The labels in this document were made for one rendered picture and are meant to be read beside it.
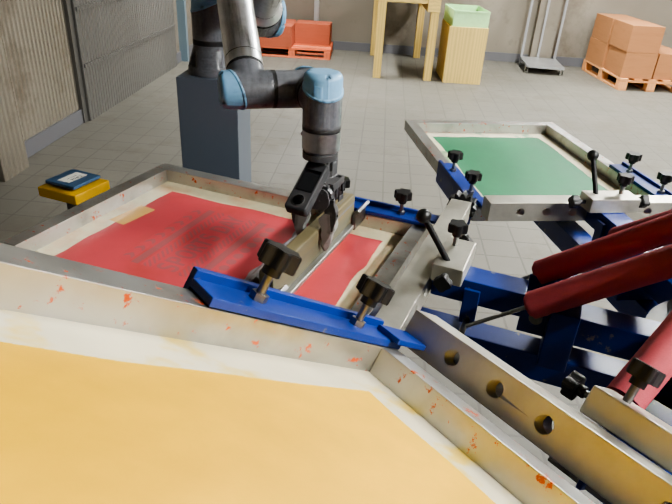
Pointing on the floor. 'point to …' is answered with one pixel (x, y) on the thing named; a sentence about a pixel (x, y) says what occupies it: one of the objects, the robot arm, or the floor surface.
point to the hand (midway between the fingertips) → (312, 244)
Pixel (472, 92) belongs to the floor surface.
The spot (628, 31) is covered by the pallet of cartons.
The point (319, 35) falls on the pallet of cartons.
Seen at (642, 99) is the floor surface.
